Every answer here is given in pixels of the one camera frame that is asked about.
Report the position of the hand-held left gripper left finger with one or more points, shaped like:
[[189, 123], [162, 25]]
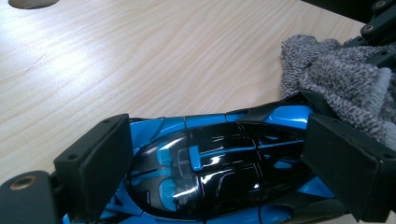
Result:
[[99, 165]]

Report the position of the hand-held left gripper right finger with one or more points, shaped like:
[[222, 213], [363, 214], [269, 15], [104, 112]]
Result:
[[345, 168]]

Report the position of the grey terry towel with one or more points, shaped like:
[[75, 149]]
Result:
[[336, 77]]

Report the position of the blue and black toy car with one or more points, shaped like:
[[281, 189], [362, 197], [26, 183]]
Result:
[[218, 165]]

